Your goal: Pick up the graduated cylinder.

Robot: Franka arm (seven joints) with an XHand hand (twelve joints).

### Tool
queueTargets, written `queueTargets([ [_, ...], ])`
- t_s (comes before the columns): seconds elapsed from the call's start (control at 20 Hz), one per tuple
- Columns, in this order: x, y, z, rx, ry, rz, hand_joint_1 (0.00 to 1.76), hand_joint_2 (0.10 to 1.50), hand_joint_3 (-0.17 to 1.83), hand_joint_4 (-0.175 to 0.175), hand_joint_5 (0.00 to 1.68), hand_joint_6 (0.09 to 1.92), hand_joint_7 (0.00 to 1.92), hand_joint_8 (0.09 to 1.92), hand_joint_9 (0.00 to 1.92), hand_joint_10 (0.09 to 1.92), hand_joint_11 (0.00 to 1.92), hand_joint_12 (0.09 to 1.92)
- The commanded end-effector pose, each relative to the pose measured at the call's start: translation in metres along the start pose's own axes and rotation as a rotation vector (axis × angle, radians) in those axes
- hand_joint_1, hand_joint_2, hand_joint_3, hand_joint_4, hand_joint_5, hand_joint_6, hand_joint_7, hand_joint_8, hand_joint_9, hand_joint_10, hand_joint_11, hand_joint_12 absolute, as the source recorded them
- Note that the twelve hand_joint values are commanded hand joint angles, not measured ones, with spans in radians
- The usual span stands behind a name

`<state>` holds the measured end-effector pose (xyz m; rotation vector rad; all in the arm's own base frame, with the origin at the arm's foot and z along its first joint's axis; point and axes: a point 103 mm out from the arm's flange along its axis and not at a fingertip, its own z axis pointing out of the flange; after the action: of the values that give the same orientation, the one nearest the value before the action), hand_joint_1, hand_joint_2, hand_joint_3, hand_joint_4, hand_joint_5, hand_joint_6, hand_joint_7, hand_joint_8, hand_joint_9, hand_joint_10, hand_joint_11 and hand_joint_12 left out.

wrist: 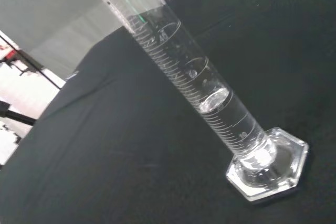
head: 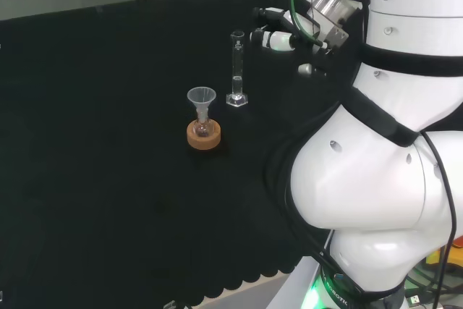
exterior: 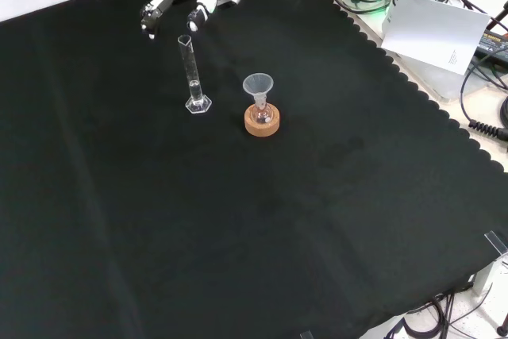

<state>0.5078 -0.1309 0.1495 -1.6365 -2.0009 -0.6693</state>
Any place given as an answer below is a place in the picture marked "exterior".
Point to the clear glass graduated cylinder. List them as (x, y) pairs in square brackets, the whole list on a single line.
[(191, 73)]

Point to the clear plastic funnel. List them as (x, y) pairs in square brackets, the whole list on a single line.
[(258, 85)]

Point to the small round-bottom glass flask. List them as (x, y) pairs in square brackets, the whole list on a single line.
[(262, 114)]

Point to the black bench cloth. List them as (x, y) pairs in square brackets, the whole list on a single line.
[(198, 216)]

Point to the pale board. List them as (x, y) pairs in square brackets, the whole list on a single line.
[(432, 33)]

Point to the black power adapter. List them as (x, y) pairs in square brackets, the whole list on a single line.
[(494, 43)]

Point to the clear tape clip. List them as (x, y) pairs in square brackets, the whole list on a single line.
[(497, 241), (306, 334)]

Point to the grey metal bracket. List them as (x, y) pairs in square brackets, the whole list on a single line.
[(490, 277)]

